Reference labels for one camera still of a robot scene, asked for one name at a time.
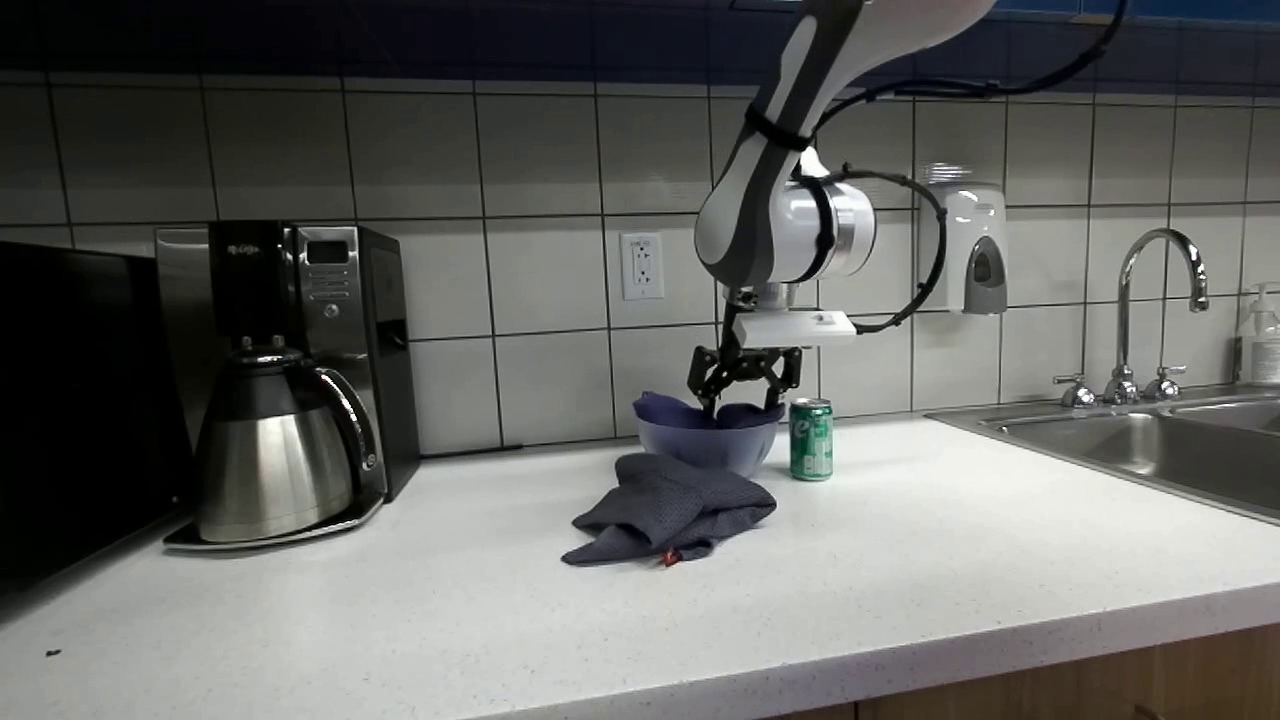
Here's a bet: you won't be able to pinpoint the white wall power outlet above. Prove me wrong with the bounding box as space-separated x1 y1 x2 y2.
622 234 665 301

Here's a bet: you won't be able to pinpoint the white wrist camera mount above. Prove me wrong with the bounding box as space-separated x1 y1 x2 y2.
731 313 858 347

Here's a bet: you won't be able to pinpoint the black steel coffee maker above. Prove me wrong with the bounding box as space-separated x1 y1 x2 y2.
156 221 420 552

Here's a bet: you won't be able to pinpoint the dark grey cloth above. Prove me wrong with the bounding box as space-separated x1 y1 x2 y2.
563 451 777 567

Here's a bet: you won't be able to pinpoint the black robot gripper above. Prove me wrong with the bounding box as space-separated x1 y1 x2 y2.
687 347 805 415

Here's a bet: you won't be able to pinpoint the translucent blue bowl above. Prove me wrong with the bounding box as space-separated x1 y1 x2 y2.
637 415 779 477

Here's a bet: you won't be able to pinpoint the blue upper cabinets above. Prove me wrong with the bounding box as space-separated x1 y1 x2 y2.
0 0 1280 95

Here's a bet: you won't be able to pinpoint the green soda can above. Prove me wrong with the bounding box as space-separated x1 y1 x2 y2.
790 395 831 480

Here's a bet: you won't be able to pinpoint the white wall soap dispenser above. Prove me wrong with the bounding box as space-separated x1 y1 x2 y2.
917 160 1007 315

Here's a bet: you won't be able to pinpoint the chrome sink faucet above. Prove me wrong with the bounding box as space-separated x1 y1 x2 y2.
1051 223 1216 412

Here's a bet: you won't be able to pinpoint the clear soap bottle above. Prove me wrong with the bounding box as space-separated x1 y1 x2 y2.
1235 284 1280 386

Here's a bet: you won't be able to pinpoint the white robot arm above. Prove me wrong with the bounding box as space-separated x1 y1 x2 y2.
687 0 997 412

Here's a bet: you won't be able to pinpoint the stainless steel double sink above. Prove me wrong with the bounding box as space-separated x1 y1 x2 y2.
947 393 1280 519

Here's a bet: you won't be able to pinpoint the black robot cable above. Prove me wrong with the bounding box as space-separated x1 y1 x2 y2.
797 0 1135 342

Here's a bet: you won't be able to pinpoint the black microwave oven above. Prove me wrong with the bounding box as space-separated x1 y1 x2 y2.
0 246 193 595

